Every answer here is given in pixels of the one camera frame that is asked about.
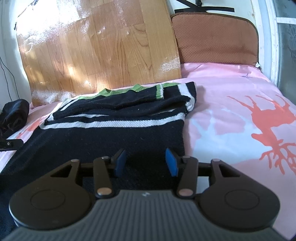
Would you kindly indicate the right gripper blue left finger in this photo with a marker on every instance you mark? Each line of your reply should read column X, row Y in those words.
column 102, row 182

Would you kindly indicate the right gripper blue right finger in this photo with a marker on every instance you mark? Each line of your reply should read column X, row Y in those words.
column 185, row 168

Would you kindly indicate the navy green striped knit sweater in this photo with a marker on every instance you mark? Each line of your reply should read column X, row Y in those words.
column 144, row 123

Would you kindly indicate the dark navy folded garment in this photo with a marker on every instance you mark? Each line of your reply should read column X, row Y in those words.
column 14, row 117

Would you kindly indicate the pink deer print bedsheet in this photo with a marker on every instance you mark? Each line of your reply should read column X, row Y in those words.
column 242, row 132

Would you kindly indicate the wood pattern vinyl sheet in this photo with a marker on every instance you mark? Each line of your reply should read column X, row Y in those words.
column 70, row 48

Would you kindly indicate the brown perforated cushion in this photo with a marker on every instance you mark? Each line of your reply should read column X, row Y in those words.
column 215, row 38

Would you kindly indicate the white window frame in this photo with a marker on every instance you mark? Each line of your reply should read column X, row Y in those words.
column 275, row 23

